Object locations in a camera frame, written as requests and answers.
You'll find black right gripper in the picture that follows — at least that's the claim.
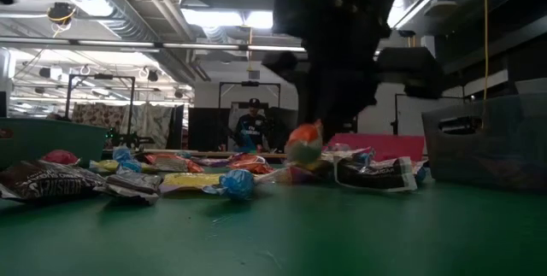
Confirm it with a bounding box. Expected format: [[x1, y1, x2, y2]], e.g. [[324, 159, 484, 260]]
[[262, 0, 446, 140]]

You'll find orange candy wrapper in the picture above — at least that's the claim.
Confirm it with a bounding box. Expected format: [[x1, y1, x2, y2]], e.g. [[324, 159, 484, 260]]
[[143, 152, 206, 174], [226, 154, 275, 175], [285, 120, 325, 166]]

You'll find red plastic bin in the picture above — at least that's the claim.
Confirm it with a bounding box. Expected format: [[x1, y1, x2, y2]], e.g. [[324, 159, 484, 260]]
[[327, 133, 427, 162]]

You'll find brown chocolate bar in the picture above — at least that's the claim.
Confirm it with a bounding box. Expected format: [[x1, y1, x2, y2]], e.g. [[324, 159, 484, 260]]
[[0, 159, 107, 203], [96, 168, 164, 205], [332, 156, 419, 194]]

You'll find blue round candy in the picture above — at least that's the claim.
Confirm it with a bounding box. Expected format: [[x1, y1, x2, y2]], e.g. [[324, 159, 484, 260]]
[[112, 146, 134, 163]]

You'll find red round candy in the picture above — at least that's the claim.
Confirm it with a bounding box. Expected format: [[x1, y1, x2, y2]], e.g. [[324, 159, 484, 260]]
[[40, 149, 81, 166]]

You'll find blue candy packet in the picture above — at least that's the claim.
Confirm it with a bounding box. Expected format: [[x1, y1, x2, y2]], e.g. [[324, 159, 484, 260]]
[[413, 160, 430, 184]]

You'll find yellow sour candy packet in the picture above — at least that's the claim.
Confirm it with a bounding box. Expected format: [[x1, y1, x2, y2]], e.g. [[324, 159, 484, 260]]
[[88, 159, 121, 173], [160, 172, 224, 195]]

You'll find person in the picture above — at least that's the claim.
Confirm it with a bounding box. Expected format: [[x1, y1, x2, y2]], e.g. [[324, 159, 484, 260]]
[[233, 97, 274, 154]]

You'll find green table mat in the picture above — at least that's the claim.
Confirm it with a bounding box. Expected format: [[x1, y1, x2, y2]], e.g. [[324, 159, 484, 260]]
[[0, 156, 547, 276]]

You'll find black partition panel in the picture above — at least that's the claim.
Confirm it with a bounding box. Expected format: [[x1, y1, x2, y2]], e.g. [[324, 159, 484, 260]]
[[187, 107, 232, 152]]

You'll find dark translucent plastic bin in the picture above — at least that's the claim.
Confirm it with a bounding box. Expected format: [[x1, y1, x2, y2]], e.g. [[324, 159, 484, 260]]
[[421, 92, 547, 192]]

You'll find long ceiling light bar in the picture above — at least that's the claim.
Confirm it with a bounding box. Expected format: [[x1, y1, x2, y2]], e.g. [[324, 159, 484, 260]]
[[0, 38, 307, 53]]

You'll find patterned curtain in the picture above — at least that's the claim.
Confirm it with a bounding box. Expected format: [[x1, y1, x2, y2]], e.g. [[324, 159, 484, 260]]
[[70, 103, 129, 140]]

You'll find black round ceiling device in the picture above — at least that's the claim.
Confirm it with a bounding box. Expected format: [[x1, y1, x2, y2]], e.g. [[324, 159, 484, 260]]
[[46, 2, 77, 25]]

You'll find clear teal plastic bin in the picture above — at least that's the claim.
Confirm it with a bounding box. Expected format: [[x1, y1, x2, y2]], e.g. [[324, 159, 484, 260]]
[[0, 116, 109, 170]]

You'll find black metal station frame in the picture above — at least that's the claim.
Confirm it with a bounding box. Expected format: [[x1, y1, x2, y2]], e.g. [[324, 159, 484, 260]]
[[218, 80, 282, 111], [63, 73, 138, 141]]

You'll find hanging yellow cable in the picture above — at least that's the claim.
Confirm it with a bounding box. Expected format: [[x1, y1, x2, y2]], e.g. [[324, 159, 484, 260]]
[[482, 0, 491, 103]]

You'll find silver ventilation duct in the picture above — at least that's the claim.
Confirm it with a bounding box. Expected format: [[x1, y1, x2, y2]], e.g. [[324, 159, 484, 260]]
[[33, 0, 202, 85]]

